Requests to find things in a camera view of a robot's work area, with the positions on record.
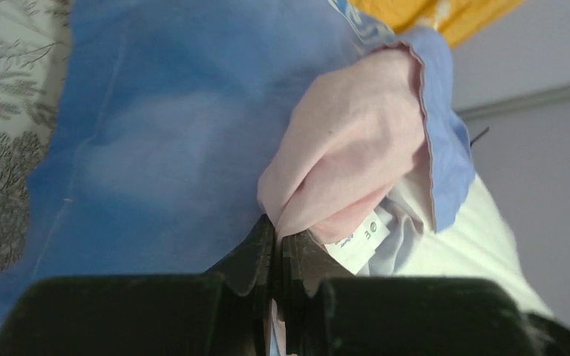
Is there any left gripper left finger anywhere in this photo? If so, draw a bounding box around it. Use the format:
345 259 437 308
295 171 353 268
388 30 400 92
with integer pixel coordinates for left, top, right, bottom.
0 216 275 355

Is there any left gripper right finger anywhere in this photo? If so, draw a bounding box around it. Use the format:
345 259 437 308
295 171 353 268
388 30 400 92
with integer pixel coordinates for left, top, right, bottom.
277 228 537 356

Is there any white pillow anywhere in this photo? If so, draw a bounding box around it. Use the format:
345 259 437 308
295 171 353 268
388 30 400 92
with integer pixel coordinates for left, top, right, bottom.
396 176 554 318

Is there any blue Elsa pillowcase pink inside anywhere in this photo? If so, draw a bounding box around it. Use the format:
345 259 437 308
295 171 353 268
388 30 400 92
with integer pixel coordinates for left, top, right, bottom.
0 1 476 327

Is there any yellow Mickey Mouse pillow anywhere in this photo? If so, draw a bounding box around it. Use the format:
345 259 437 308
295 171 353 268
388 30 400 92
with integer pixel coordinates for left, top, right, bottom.
351 0 523 47

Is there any floral patterned mat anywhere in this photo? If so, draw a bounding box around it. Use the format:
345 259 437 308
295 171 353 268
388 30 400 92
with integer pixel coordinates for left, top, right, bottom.
0 0 72 272

